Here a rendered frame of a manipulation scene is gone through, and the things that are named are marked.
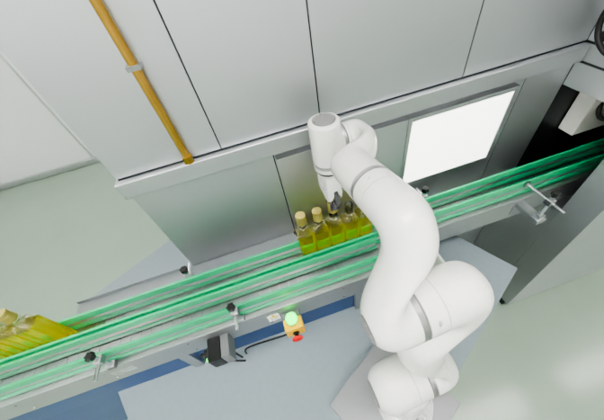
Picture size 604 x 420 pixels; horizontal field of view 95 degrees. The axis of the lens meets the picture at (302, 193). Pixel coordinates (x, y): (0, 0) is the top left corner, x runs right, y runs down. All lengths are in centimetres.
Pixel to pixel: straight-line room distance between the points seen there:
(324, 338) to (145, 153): 101
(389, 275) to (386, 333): 9
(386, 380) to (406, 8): 94
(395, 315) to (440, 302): 8
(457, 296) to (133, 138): 83
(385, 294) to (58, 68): 80
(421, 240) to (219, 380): 115
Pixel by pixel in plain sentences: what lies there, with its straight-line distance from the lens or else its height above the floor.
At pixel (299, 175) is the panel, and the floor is 139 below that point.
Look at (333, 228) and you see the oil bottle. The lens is 101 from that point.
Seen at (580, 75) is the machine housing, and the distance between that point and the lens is 149.
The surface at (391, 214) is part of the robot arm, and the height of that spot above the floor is 171.
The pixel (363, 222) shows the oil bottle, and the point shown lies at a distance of 105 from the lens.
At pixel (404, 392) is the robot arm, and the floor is 121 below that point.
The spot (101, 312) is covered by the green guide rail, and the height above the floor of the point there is 111.
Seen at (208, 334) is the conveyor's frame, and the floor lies 104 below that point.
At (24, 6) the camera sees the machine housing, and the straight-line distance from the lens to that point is 82.
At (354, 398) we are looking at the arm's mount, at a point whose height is 79.
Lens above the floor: 205
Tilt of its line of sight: 46 degrees down
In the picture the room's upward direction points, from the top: 12 degrees counter-clockwise
